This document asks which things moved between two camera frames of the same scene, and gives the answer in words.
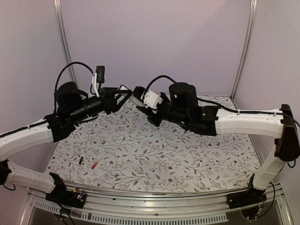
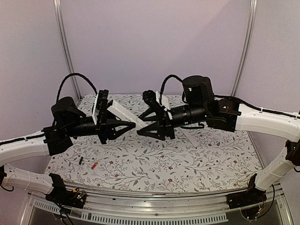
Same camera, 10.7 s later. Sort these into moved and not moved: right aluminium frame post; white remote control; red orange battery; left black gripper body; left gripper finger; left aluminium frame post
Moved: white remote control; left gripper finger; left black gripper body
Not moved: red orange battery; right aluminium frame post; left aluminium frame post
